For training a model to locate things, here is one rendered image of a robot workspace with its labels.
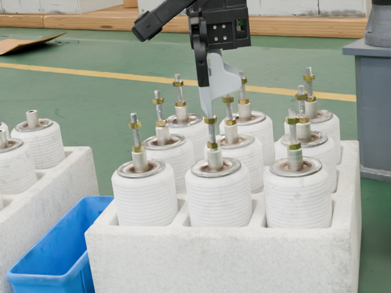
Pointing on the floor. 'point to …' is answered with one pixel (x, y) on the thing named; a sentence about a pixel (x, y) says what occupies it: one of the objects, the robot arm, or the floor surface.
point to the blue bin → (60, 253)
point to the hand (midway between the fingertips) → (205, 106)
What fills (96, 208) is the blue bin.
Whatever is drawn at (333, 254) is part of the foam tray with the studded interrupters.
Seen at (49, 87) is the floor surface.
